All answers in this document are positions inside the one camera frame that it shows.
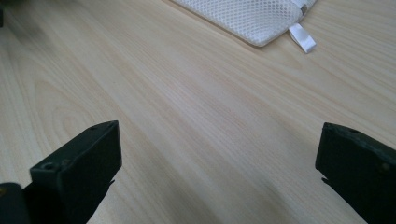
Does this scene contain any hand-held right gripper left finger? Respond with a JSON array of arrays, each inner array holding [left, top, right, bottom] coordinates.
[[22, 120, 122, 224]]

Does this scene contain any white mesh laundry bag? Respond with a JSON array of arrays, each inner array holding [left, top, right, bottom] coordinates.
[[170, 0, 318, 54]]

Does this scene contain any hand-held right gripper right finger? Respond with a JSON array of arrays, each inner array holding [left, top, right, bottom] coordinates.
[[315, 122, 396, 224]]

